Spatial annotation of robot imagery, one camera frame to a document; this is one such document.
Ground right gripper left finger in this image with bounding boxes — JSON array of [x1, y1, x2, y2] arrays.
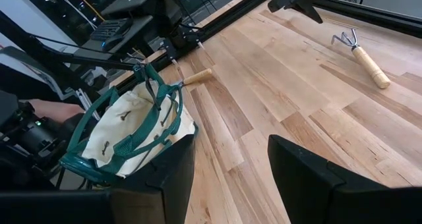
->
[[0, 134, 198, 224]]

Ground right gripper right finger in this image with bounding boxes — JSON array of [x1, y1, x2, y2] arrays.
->
[[267, 134, 422, 224]]

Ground beige green gardening bag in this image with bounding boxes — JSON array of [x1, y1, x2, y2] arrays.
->
[[59, 63, 200, 186]]

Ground steel hand rake wooden handle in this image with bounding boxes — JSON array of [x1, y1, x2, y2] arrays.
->
[[330, 28, 392, 90]]

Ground narrow steel trowel wooden handle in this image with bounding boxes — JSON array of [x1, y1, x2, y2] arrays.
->
[[171, 68, 214, 87]]

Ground person's hand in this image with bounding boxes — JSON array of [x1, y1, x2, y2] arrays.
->
[[27, 98, 86, 124]]

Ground black backlit keyboard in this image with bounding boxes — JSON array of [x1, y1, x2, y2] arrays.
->
[[89, 16, 134, 43]]

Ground grey computer desk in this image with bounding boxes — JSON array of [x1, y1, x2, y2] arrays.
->
[[74, 0, 156, 62]]

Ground silver frame bracket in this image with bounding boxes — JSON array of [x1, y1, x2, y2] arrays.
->
[[75, 86, 102, 121]]

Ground black frame clamp handle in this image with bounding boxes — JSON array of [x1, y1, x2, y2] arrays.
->
[[267, 0, 324, 25]]

